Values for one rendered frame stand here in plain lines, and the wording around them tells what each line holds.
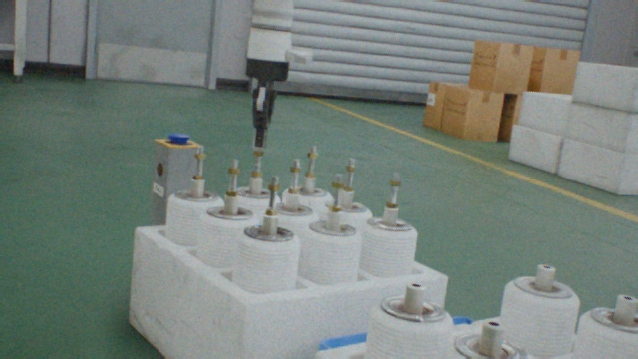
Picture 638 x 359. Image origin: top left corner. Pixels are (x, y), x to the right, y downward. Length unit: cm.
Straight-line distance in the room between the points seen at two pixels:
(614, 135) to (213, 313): 267
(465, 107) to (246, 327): 378
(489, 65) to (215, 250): 378
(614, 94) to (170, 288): 265
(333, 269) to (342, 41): 534
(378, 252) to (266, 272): 22
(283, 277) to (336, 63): 539
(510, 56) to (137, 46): 285
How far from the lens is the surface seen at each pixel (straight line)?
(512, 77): 484
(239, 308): 107
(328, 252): 116
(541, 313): 103
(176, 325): 125
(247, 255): 110
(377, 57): 657
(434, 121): 510
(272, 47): 132
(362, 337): 116
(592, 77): 370
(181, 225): 130
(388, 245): 123
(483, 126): 478
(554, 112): 392
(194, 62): 618
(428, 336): 87
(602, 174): 360
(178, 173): 146
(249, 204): 134
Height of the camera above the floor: 56
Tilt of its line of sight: 12 degrees down
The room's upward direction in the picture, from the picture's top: 6 degrees clockwise
